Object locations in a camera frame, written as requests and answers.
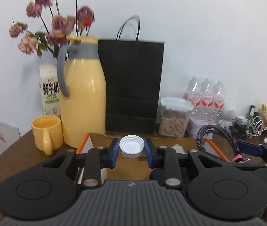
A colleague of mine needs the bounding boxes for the white bottle cap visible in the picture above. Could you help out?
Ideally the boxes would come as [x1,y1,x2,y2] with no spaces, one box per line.
[119,135,145,158]

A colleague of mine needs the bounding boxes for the black braided cable coil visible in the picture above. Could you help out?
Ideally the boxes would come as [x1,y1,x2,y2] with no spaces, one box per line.
[196,124,250,164]

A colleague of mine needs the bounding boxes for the dark navy pouch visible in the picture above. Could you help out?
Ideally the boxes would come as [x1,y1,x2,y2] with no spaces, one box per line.
[149,168,164,181]

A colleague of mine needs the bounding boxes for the orange cardboard box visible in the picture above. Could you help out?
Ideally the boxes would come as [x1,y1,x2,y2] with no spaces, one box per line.
[76,132,230,186]

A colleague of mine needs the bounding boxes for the white astronaut figurine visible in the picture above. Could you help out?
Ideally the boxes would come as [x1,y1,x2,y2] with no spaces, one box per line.
[218,104,236,129]

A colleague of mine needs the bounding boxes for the clear seed storage container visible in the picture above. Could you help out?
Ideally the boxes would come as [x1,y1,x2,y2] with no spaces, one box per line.
[159,96,194,139]

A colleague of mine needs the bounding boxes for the yellow ceramic mug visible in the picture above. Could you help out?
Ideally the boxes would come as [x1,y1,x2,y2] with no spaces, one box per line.
[31,115,63,157]

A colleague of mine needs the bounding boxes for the right water bottle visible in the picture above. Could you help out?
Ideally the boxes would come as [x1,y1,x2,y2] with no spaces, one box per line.
[212,81,225,114]

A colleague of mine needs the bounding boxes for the water bottle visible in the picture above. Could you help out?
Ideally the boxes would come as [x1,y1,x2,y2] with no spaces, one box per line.
[212,81,225,114]
[183,76,201,107]
[200,78,214,108]

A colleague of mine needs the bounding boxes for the left water bottle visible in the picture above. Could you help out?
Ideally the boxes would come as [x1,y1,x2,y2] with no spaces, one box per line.
[183,76,201,107]

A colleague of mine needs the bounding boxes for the middle water bottle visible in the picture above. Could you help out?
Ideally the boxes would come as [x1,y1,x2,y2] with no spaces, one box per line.
[200,78,214,108]

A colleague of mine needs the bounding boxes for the white milk carton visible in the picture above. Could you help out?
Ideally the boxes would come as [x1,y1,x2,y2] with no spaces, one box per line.
[40,64,61,117]

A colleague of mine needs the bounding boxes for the yellow thermos jug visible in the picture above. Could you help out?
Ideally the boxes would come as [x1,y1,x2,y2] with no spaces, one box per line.
[57,35,106,148]

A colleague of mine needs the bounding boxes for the black paper shopping bag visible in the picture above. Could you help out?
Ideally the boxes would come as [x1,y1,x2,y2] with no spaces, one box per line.
[98,26,164,135]

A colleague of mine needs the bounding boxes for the white booklet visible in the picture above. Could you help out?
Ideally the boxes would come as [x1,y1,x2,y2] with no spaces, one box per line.
[0,122,21,153]

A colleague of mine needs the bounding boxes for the dried pink rose bouquet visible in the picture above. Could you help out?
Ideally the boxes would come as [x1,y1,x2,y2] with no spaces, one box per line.
[8,0,95,58]

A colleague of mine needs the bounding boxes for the tangled black and white cables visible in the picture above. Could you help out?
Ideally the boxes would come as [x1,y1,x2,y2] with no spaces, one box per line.
[231,115,267,137]

